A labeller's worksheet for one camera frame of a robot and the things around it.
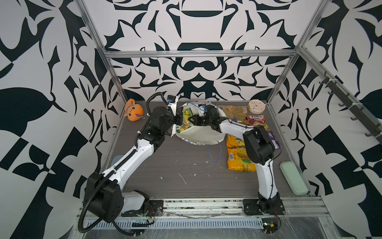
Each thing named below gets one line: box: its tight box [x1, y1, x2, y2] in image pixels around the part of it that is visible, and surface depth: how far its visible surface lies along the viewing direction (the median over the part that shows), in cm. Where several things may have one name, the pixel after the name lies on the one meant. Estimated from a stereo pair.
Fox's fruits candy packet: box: [245, 115, 266, 127], surface depth 110 cm
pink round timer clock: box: [248, 99, 267, 115], surface depth 117 cm
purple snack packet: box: [267, 130, 282, 150], surface depth 98 cm
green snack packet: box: [176, 107, 194, 134], surface depth 98 cm
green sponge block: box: [279, 160, 309, 196], surface depth 82 cm
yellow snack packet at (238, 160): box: [227, 146, 257, 173], surface depth 86 cm
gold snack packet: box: [218, 105, 251, 126], surface depth 110 cm
